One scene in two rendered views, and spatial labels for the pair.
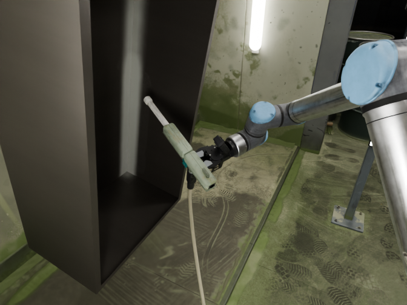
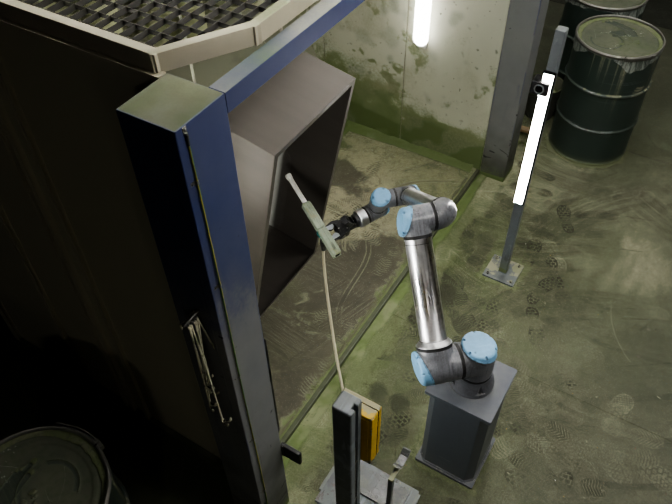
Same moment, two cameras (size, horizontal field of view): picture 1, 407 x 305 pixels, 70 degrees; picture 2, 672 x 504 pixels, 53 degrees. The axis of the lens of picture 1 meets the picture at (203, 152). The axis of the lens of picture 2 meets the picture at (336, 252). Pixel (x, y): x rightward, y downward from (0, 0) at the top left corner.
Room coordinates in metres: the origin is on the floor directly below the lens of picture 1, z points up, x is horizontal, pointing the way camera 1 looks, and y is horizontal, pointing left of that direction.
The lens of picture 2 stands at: (-1.39, -0.21, 3.18)
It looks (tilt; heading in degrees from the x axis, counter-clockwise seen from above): 47 degrees down; 5
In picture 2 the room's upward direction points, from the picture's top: 1 degrees counter-clockwise
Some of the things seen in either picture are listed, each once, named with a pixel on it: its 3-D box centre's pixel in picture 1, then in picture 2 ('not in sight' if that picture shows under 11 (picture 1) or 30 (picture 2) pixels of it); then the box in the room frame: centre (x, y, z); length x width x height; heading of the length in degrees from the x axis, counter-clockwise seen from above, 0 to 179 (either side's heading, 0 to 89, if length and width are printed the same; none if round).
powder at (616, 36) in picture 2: not in sight; (619, 37); (2.84, -1.77, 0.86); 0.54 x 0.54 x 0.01
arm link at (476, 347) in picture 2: not in sight; (475, 356); (0.26, -0.64, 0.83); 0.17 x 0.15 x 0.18; 108
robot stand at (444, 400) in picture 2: not in sight; (462, 417); (0.26, -0.65, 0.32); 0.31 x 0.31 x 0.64; 62
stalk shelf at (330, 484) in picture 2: not in sight; (367, 496); (-0.35, -0.21, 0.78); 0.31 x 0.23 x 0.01; 62
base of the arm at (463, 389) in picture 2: not in sight; (473, 373); (0.26, -0.65, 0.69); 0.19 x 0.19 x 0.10
